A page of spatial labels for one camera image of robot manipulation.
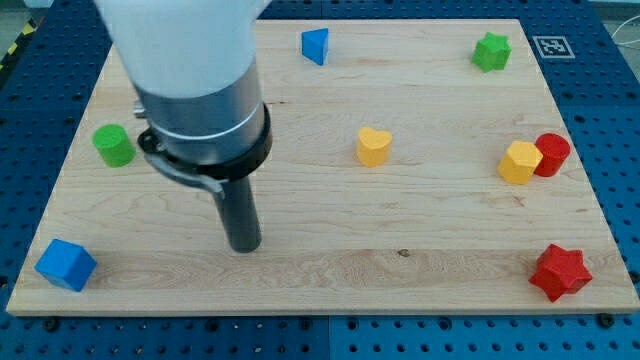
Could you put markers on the green star block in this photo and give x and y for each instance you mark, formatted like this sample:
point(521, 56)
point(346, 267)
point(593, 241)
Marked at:
point(491, 52)

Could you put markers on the wooden board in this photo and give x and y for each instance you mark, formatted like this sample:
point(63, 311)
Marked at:
point(433, 230)

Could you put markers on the blue triangle block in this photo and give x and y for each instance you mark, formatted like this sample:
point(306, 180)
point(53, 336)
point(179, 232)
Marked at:
point(315, 45)

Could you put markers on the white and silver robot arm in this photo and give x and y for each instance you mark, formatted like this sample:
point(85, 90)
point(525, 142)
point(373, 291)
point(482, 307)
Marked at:
point(193, 65)

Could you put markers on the red cylinder block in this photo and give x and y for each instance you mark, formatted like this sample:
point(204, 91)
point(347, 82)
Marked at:
point(555, 149)

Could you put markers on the fiducial marker tag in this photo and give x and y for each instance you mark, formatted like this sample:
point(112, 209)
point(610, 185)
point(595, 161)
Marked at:
point(553, 47)

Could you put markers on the yellow heart block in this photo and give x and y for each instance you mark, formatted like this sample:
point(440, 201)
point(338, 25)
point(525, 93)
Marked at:
point(373, 146)

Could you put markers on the yellow pentagon block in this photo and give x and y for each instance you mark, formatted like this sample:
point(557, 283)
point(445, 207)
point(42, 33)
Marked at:
point(519, 162)

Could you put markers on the green cylinder block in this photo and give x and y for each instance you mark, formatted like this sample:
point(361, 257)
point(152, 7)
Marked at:
point(113, 145)

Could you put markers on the red star block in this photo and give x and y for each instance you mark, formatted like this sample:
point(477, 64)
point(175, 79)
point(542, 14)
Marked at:
point(560, 271)

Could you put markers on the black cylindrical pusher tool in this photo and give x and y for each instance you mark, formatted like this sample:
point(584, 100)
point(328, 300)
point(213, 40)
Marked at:
point(236, 208)

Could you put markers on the blue cube block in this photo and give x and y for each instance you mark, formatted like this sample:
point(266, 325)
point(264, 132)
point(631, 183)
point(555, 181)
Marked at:
point(66, 265)

